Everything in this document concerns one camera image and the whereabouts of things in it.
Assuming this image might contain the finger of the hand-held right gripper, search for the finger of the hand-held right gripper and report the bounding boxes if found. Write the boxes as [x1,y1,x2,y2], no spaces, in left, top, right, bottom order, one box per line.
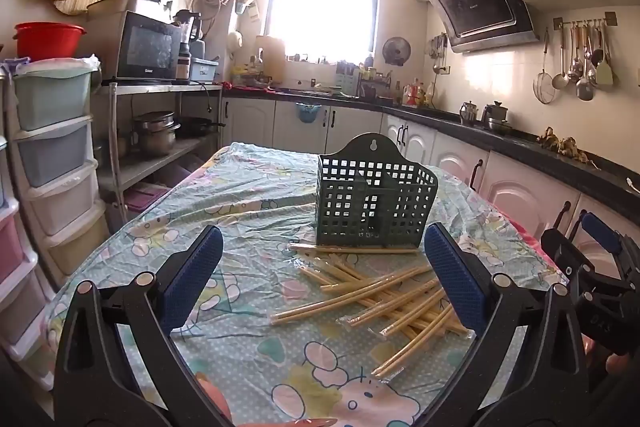
[580,211,640,280]
[540,228,583,288]

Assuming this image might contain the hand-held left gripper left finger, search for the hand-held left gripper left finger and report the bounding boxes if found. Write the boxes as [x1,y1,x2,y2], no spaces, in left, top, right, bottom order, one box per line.
[52,225,233,427]

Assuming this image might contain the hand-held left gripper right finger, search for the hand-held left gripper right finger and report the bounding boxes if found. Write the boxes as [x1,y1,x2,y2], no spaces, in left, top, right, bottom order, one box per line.
[423,222,592,427]

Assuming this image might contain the set of bamboo chopsticks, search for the set of bamboo chopsticks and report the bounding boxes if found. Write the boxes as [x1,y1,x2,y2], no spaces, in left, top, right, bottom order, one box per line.
[270,242,475,380]

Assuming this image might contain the green plastic utensil basket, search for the green plastic utensil basket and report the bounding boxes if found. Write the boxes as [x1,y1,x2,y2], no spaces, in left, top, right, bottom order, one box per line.
[315,133,439,249]

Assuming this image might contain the row of hanging cooking utensils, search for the row of hanging cooking utensils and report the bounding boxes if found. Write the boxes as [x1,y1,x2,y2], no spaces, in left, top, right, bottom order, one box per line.
[532,21,616,104]

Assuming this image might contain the pink plastic storage box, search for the pink plastic storage box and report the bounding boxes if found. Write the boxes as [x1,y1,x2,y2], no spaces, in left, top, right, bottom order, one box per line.
[122,184,172,214]

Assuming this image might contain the cartoon cat printed tablecloth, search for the cartoon cat printed tablecloth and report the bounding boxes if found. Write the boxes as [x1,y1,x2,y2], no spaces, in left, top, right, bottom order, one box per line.
[45,142,571,427]

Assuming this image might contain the pile of ginger roots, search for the pile of ginger roots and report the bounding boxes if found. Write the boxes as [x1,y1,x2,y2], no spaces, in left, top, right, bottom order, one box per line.
[536,127,594,166]

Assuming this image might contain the black countertop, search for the black countertop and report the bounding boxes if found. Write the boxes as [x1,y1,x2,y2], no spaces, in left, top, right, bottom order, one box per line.
[222,86,640,208]

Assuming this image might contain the stacked steel pots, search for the stacked steel pots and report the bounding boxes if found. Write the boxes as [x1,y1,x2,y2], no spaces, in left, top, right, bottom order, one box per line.
[131,111,181,156]

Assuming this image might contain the black wok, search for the black wok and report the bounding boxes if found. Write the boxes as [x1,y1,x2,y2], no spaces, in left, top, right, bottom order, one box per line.
[175,117,226,138]

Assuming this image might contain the steel pot with lid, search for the steel pot with lid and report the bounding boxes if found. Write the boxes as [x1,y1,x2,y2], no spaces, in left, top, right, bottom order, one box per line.
[481,101,512,132]

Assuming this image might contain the pink plastic drawer tower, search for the pink plastic drawer tower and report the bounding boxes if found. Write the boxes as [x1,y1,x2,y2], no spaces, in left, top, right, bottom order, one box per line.
[0,67,56,380]

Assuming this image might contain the steel shelf rack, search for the steel shelf rack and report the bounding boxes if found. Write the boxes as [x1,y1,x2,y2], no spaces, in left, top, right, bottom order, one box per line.
[92,79,224,228]

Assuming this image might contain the group of condiment bottles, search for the group of condiment bottles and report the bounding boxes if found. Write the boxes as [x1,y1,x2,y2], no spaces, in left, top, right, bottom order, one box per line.
[397,77,436,108]

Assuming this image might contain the white lower cabinets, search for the white lower cabinets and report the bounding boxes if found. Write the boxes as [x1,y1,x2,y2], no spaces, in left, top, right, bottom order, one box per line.
[222,97,640,280]

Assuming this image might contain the blue-topped plastic drawer tower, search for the blue-topped plastic drawer tower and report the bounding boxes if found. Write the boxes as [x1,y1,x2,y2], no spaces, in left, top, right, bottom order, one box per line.
[10,57,112,280]

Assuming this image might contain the blue hanging bin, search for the blue hanging bin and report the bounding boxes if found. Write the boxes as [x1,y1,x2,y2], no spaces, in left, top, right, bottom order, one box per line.
[295,102,321,126]

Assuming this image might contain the pale blue plastic box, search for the pale blue plastic box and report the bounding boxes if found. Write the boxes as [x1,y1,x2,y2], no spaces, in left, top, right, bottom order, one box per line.
[190,57,221,82]

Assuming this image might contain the dish rack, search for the dish rack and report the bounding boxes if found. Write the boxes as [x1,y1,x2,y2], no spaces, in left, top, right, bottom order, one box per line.
[336,62,393,100]

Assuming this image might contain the black microwave oven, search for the black microwave oven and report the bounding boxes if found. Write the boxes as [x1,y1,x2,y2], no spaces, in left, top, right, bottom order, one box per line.
[85,9,184,84]

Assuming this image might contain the small hanging kitchen tools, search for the small hanging kitchen tools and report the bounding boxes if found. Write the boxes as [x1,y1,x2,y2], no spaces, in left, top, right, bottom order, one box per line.
[429,33,449,76]

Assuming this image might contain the black blender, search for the black blender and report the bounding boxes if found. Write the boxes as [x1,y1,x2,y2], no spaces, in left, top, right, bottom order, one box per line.
[172,9,203,82]

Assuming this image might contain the red plastic basin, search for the red plastic basin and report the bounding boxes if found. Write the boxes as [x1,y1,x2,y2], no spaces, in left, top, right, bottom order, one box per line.
[14,22,87,62]

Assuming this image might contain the metal utensil rail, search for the metal utensil rail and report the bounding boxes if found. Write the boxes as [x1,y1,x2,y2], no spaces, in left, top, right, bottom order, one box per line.
[552,12,618,28]

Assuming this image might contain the dark round wall fan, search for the dark round wall fan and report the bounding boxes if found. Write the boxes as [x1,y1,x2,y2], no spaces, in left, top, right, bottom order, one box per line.
[382,36,412,66]

